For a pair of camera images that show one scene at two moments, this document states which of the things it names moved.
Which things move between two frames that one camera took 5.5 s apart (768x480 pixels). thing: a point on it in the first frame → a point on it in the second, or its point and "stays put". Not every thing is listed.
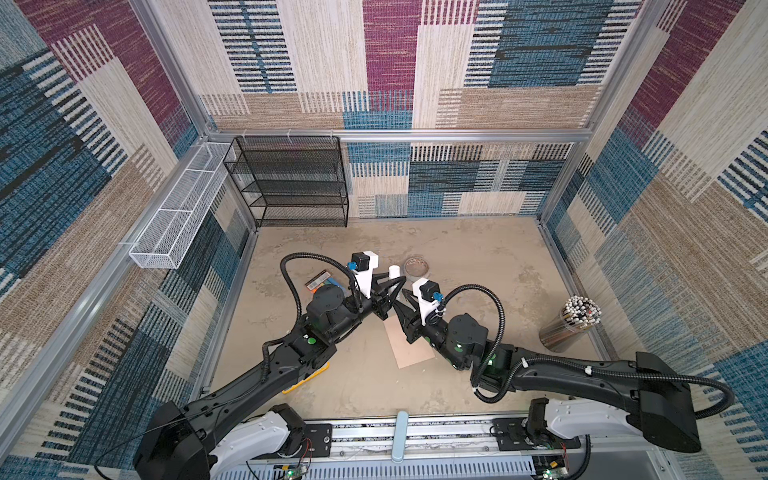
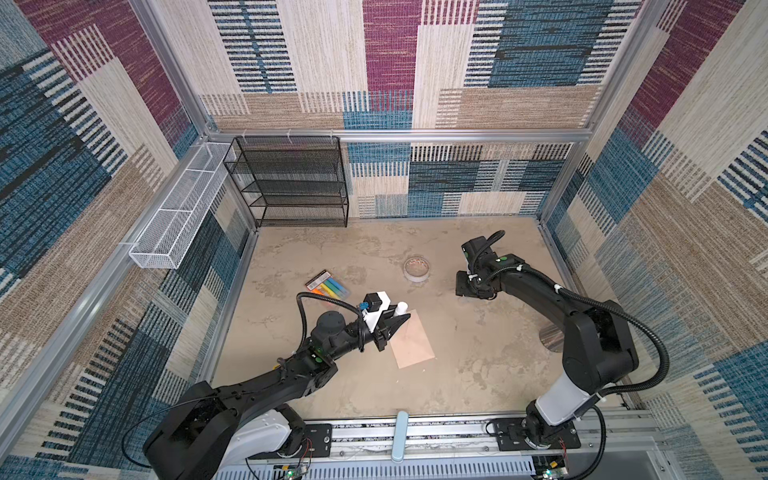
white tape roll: x=415 y=267 stays put
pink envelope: x=406 y=353 stays put
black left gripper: x=378 y=300 → x=386 y=329
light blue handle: x=400 y=437 stays put
